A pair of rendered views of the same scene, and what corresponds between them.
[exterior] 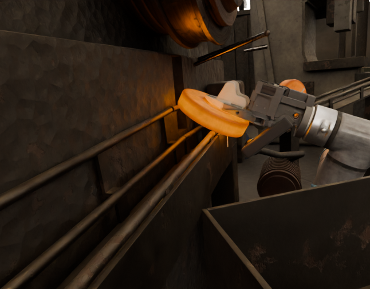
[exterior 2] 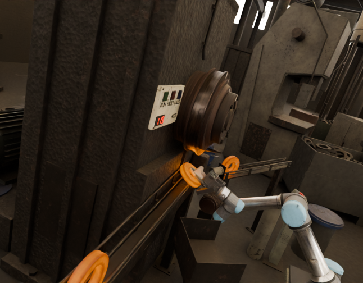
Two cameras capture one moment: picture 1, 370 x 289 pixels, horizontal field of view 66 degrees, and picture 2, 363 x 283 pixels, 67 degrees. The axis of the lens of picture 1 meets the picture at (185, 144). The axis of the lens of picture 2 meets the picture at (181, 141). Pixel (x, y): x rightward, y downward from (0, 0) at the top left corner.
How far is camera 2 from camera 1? 1.02 m
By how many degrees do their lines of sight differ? 7
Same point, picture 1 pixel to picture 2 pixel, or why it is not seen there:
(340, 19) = (300, 100)
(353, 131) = (231, 200)
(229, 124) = (194, 183)
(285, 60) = (259, 108)
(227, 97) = (197, 172)
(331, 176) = (221, 211)
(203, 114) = (187, 178)
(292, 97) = (218, 181)
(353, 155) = (228, 207)
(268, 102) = (209, 181)
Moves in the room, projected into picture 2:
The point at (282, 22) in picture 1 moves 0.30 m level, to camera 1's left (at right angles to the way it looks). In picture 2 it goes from (266, 81) to (246, 76)
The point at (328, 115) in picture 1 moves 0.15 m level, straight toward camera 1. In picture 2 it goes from (226, 192) to (217, 202)
